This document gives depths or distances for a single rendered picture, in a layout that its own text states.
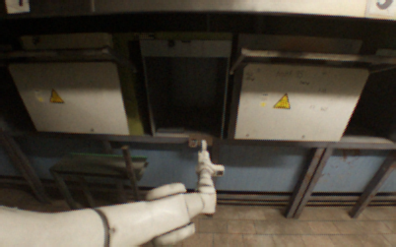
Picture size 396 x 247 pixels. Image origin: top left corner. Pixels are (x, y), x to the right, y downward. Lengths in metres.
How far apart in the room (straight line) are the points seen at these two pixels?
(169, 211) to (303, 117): 0.83
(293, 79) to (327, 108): 0.27
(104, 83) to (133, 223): 0.74
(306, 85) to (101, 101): 1.05
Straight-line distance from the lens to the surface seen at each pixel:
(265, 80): 0.82
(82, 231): 0.26
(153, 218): 0.31
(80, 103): 1.05
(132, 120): 1.07
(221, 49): 0.86
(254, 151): 1.22
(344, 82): 1.03
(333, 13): 0.70
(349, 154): 1.61
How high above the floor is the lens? 1.39
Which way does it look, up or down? 26 degrees down
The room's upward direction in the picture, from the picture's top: 1 degrees clockwise
